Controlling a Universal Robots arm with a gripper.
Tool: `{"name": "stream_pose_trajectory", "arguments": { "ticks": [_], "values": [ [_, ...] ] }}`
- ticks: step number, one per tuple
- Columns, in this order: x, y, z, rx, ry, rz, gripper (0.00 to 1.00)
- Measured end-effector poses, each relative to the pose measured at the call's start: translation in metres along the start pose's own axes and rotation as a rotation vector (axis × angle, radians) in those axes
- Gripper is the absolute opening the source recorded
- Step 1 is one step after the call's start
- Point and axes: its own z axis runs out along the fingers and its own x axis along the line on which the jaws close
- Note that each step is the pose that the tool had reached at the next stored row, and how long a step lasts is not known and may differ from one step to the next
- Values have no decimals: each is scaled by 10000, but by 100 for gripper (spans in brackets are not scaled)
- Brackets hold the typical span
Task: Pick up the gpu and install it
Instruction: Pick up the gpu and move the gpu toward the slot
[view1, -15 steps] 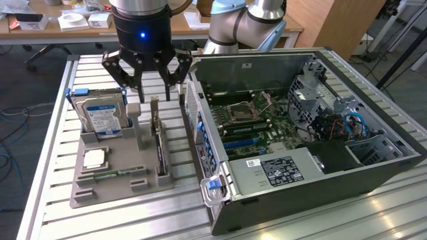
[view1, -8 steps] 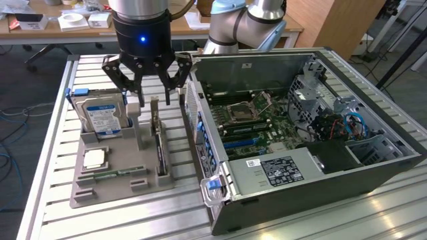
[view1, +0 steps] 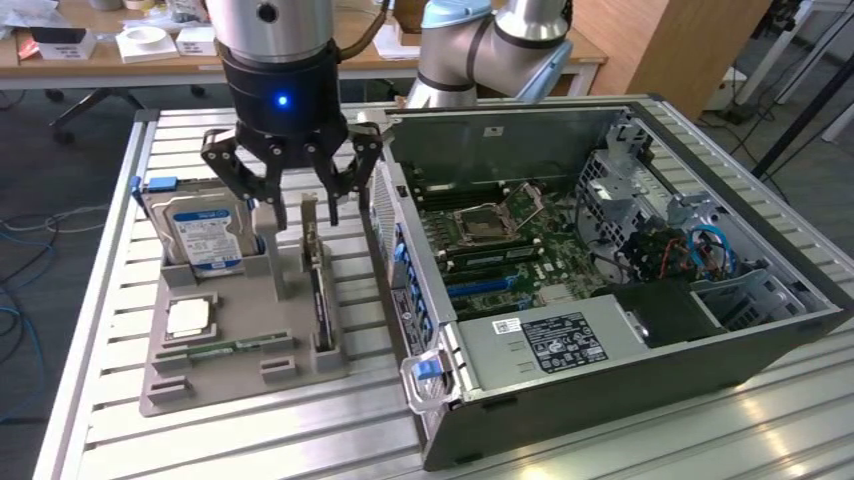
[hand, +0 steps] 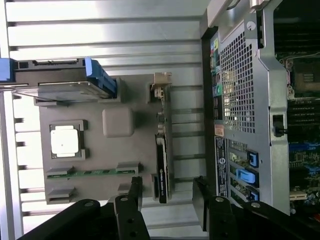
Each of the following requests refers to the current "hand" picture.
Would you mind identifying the blue slot latch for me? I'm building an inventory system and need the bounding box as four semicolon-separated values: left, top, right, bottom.
246;150;259;168
235;167;260;184
246;190;260;201

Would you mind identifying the green RAM stick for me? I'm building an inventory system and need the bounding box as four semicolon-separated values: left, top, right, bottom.
47;168;137;179

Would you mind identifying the grey parts rack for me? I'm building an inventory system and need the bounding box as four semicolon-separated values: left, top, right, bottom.
33;77;175;205

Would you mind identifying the silver CPU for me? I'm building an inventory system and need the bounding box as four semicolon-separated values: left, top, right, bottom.
50;126;79;158

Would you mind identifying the green motherboard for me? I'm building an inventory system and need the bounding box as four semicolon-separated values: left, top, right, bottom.
273;9;320;213

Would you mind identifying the black case lock plunger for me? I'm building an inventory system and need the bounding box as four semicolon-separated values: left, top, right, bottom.
272;113;288;137

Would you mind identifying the open PC case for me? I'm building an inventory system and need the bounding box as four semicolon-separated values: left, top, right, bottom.
199;0;320;218

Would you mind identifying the hard disk with blue caddy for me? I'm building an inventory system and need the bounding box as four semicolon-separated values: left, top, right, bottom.
0;57;118;102

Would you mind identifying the CPU socket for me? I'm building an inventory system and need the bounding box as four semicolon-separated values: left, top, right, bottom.
284;52;320;101

